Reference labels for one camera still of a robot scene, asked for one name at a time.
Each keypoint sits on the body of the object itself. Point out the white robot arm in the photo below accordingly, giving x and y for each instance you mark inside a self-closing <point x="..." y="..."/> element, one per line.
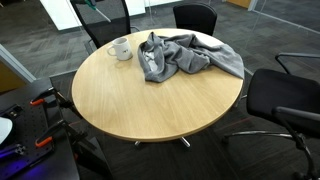
<point x="4" y="130"/>

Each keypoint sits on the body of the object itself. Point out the chrome table base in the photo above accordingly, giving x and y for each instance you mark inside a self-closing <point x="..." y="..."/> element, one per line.
<point x="185" y="142"/>

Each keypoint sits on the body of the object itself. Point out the grey crumpled cloth garment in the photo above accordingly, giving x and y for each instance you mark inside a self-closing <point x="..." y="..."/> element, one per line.
<point x="186" y="56"/>

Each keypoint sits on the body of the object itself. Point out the white printed ceramic mug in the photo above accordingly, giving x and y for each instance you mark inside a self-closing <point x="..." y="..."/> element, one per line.
<point x="123" y="50"/>

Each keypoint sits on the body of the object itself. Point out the green capped marker pen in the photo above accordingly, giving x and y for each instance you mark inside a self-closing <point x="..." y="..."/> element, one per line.
<point x="91" y="4"/>

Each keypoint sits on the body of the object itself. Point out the black mesh office chair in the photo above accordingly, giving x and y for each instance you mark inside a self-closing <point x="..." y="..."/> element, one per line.
<point x="195" y="18"/>
<point x="283" y="93"/>
<point x="110" y="30"/>

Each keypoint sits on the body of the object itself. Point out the black robot equipment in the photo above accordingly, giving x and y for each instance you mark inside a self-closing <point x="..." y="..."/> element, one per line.
<point x="30" y="133"/>

